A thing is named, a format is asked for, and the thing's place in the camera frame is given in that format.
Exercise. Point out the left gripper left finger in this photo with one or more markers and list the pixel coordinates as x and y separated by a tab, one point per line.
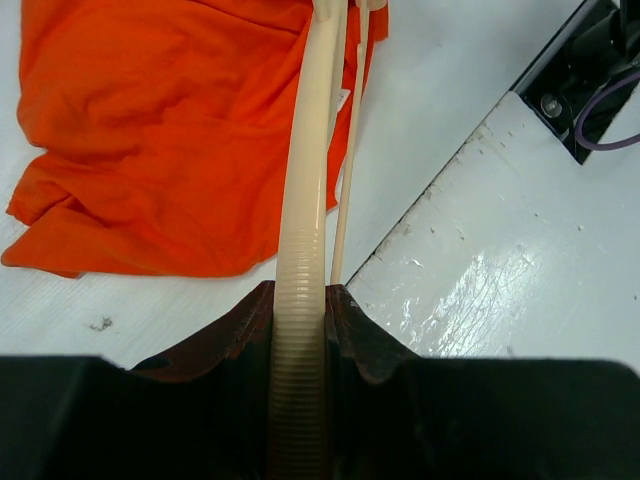
218	379

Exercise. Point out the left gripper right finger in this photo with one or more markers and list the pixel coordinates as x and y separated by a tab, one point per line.
371	417

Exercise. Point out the orange t shirt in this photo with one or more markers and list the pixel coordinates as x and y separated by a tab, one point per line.
164	128

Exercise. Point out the wooden hanger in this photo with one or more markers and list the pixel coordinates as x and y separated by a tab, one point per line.
298	439

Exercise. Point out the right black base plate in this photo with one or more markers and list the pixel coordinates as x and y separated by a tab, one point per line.
584	76

